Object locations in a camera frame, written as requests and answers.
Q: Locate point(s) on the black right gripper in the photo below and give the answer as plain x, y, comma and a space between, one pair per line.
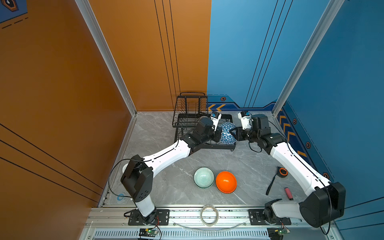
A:
238, 130

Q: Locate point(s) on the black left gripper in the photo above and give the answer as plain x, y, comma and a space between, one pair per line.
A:
217, 133

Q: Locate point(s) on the blue triangle patterned bowl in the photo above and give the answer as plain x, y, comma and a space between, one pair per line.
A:
227, 138

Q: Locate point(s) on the green spiral bowl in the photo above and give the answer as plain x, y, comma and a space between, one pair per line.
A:
204, 177

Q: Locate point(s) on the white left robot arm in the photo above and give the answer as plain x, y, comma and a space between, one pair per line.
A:
138, 173

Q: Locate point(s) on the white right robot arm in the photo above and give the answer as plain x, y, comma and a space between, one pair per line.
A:
325, 200

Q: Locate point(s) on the orange bowl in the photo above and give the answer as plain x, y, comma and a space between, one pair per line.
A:
226, 182

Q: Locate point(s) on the clear coiled tube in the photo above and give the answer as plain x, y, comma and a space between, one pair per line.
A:
209, 215

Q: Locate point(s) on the right green circuit board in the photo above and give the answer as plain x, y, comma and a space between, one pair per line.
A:
278, 233

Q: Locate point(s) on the green circuit board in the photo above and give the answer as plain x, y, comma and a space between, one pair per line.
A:
278, 233
148, 233

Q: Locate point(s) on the left green circuit board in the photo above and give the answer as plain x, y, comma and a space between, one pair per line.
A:
148, 233

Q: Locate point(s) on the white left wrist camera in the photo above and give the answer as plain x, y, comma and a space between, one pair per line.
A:
215, 117

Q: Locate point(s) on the black wire dish rack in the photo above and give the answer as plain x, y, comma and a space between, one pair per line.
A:
189, 109

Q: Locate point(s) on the pink handled screwdriver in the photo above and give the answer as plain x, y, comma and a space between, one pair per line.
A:
289, 194

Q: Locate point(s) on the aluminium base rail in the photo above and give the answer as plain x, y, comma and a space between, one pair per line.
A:
199, 223

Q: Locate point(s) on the aluminium corner post right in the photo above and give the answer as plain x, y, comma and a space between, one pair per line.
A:
319, 32

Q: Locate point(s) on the aluminium corner post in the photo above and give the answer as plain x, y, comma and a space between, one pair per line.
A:
319, 32
101, 42

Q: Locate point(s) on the aluminium corner post left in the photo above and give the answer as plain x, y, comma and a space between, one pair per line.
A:
101, 42

